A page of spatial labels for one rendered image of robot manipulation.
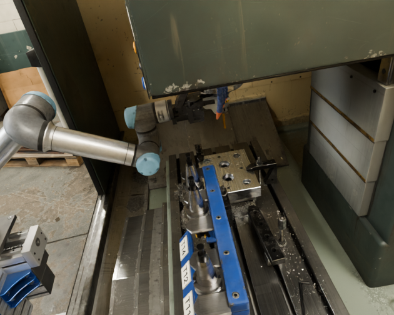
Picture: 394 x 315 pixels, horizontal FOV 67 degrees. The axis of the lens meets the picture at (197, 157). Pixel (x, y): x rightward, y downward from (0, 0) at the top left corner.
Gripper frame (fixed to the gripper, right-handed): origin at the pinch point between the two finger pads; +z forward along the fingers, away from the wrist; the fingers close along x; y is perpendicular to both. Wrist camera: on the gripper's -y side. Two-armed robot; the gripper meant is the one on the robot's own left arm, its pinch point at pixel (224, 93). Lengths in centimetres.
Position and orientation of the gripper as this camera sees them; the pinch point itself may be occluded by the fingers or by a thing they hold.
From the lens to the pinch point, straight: 106.4
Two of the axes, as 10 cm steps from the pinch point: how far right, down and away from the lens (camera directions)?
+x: 1.0, 5.5, -8.3
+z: 9.8, -1.9, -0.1
